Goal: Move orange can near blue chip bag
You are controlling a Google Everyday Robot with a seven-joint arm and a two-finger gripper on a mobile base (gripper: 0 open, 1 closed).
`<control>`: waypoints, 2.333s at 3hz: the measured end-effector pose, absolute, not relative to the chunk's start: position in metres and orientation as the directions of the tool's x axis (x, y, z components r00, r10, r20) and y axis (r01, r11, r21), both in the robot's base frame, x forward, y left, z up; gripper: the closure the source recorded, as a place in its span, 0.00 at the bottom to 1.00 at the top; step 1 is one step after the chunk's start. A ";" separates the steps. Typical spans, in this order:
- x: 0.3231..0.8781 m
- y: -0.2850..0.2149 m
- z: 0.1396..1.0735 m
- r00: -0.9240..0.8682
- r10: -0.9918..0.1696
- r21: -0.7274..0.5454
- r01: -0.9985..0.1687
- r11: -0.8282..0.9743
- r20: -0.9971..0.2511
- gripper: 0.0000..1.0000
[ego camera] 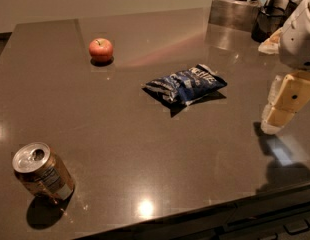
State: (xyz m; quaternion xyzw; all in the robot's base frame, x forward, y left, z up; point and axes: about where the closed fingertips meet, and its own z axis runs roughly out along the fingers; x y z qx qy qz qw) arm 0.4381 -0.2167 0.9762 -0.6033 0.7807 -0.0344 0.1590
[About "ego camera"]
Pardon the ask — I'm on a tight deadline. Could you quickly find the black wire basket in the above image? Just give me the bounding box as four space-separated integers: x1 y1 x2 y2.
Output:
251 6 284 43

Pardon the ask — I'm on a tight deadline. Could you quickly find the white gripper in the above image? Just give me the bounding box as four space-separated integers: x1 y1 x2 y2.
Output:
261 0 310 135

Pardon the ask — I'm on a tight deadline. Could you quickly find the black drawer handle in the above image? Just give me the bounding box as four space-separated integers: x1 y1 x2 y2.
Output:
284 219 310 236

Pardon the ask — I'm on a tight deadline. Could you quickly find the steel snack dispenser base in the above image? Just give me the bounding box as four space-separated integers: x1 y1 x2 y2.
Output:
208 0 258 32

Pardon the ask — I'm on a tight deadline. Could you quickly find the orange soda can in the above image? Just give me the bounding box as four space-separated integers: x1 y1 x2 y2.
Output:
12 142 75 203

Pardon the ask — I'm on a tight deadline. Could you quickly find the blue chip bag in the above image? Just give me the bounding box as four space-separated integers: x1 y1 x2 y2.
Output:
144 64 227 106

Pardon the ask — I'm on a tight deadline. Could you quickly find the red apple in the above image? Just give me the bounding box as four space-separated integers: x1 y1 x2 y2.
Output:
89 38 113 63

